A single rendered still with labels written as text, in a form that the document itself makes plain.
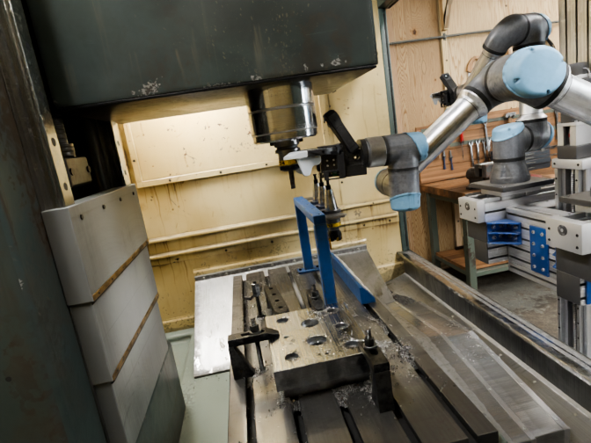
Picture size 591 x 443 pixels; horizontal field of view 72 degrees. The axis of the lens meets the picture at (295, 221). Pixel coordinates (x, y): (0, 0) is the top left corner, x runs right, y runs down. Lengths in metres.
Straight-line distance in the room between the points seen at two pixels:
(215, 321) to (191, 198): 0.59
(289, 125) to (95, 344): 0.58
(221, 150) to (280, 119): 1.10
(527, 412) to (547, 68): 0.85
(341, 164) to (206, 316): 1.15
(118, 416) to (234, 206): 1.27
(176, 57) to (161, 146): 1.16
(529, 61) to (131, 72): 0.87
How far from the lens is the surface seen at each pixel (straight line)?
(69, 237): 0.82
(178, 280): 2.12
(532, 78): 1.13
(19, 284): 0.75
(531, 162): 4.07
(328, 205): 1.32
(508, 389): 1.34
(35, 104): 0.84
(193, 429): 1.49
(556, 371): 1.40
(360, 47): 0.92
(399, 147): 1.02
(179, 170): 2.01
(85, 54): 0.92
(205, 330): 1.87
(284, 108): 0.91
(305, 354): 0.97
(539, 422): 1.28
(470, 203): 1.80
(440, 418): 0.92
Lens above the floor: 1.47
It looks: 12 degrees down
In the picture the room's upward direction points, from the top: 9 degrees counter-clockwise
